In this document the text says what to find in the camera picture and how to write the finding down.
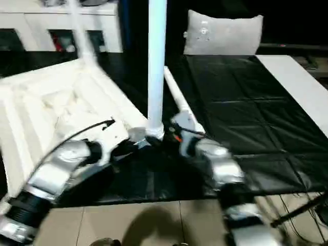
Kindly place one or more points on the white plastic table leg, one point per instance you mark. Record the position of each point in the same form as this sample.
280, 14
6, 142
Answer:
82, 38
156, 64
176, 92

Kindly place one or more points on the white plastic table top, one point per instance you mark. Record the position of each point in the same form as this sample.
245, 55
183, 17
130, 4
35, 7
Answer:
51, 102

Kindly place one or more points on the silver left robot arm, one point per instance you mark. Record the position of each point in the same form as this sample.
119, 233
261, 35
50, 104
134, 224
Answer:
51, 166

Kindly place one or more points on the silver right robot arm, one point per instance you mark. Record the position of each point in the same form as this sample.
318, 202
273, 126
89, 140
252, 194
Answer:
223, 164

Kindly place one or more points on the black mat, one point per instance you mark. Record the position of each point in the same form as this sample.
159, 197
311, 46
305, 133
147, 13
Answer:
243, 102

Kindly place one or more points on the grey cushion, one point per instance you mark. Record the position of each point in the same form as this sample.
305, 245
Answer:
225, 36

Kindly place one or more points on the small white jar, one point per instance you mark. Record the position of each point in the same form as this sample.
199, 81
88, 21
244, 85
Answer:
70, 48

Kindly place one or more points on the white flat panel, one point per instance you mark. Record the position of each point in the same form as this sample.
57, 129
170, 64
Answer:
294, 77

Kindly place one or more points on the grey bag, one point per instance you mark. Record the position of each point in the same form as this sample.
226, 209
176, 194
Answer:
97, 2

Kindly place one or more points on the black bar with red light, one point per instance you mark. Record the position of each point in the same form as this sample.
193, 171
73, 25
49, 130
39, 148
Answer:
294, 46

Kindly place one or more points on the white cabinet with glass doors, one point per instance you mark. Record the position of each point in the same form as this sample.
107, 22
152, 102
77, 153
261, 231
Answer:
38, 18

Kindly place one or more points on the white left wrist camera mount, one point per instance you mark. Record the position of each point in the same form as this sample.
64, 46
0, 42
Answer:
115, 133

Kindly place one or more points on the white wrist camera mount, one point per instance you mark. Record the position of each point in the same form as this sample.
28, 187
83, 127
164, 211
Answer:
115, 133
184, 119

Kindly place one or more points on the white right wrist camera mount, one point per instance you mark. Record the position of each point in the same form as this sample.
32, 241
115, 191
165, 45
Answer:
184, 119

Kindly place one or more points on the black metal frame bar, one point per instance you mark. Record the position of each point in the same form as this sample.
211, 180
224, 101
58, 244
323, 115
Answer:
294, 214

